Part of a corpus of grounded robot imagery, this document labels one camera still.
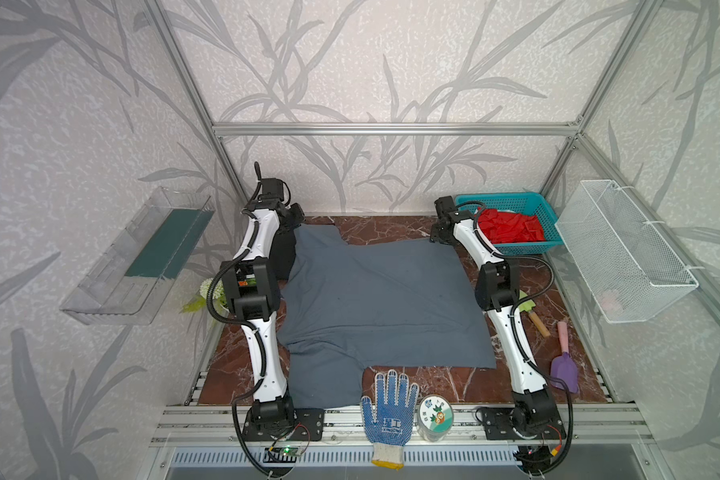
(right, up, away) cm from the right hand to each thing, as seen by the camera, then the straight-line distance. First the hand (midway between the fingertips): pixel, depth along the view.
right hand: (442, 229), depth 114 cm
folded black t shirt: (-59, -9, -9) cm, 60 cm away
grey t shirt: (-32, -25, -19) cm, 45 cm away
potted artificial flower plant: (-75, -21, -31) cm, 84 cm away
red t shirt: (+23, +1, -6) cm, 24 cm away
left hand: (-50, +7, -14) cm, 53 cm away
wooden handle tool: (+25, -30, -24) cm, 46 cm away
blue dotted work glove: (-22, -51, -41) cm, 69 cm away
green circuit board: (-49, -57, -42) cm, 86 cm away
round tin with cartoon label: (-11, -45, -46) cm, 66 cm away
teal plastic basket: (+36, +11, +1) cm, 37 cm away
